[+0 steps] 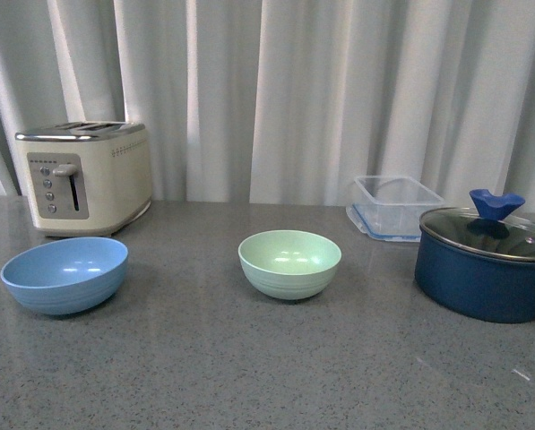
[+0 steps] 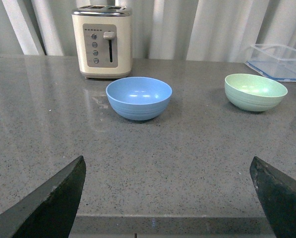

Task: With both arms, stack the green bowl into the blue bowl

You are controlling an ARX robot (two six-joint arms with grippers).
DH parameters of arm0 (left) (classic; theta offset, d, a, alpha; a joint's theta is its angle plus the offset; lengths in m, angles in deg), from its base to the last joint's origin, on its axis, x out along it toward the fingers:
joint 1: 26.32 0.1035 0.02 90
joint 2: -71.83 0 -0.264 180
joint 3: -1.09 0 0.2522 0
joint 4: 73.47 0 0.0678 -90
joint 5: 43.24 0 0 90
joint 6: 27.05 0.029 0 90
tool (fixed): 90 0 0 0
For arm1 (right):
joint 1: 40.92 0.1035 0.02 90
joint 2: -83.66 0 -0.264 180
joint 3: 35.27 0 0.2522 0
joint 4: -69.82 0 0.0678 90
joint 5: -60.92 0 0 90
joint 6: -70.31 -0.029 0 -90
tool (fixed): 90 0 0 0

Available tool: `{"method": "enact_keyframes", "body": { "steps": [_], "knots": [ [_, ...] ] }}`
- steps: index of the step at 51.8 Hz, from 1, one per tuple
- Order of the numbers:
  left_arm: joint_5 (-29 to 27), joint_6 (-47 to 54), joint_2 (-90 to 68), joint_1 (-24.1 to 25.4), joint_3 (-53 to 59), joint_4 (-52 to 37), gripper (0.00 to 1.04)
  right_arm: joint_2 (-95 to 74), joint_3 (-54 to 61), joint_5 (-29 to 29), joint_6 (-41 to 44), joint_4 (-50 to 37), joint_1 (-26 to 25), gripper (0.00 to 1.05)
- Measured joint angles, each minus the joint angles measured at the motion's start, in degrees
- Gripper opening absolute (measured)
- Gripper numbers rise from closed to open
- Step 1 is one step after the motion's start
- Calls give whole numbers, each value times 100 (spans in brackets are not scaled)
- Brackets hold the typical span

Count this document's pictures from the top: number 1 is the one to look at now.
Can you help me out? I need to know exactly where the clear plastic food container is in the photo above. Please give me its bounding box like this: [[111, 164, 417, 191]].
[[346, 176, 444, 243]]

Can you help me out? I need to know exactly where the white curtain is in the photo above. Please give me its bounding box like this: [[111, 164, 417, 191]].
[[0, 1, 535, 212]]

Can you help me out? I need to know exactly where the green bowl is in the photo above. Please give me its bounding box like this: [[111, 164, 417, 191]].
[[237, 230, 342, 300]]

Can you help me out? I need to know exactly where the dark blue cooking pot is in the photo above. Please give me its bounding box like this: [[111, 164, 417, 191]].
[[414, 232, 535, 323]]

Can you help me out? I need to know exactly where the glass lid with blue knob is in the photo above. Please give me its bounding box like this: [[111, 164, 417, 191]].
[[419, 189, 535, 262]]

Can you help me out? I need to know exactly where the cream four-slot toaster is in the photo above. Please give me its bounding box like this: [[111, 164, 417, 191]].
[[15, 121, 152, 237]]

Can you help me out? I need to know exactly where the blue bowl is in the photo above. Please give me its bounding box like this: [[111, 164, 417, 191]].
[[0, 237, 128, 315]]

